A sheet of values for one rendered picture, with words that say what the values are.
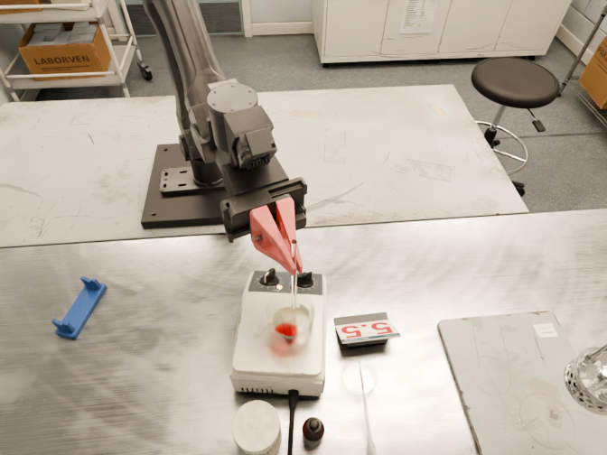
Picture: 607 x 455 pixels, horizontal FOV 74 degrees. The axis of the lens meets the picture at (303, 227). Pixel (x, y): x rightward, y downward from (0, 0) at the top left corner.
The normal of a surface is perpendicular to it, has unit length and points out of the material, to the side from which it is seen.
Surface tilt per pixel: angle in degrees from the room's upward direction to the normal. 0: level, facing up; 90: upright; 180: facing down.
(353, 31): 90
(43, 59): 91
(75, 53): 91
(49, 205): 0
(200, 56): 46
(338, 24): 90
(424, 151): 0
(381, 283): 0
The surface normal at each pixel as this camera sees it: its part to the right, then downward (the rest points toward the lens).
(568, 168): 0.01, -0.63
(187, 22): 0.33, 0.07
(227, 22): 0.10, 0.77
